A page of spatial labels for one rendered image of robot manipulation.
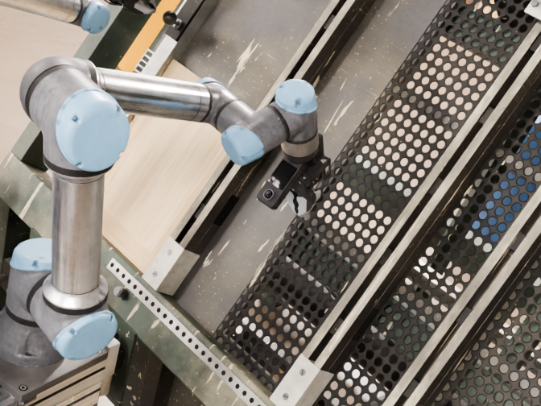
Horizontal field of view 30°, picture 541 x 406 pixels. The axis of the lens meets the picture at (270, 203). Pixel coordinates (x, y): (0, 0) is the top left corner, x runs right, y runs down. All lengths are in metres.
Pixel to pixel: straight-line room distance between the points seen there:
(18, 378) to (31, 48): 4.10
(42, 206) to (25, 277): 0.93
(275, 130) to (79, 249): 0.43
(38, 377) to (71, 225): 0.41
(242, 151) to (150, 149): 0.87
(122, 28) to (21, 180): 0.52
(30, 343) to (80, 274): 0.29
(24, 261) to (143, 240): 0.75
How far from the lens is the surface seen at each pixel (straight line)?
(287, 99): 1.88
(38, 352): 2.01
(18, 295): 1.96
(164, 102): 1.85
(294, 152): 1.97
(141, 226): 2.64
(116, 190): 2.73
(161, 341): 2.48
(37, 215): 2.85
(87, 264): 1.77
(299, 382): 2.23
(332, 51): 2.47
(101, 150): 1.61
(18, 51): 5.89
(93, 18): 2.40
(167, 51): 2.75
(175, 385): 2.92
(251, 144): 1.85
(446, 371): 2.12
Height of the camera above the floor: 2.36
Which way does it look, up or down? 29 degrees down
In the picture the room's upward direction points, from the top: 16 degrees clockwise
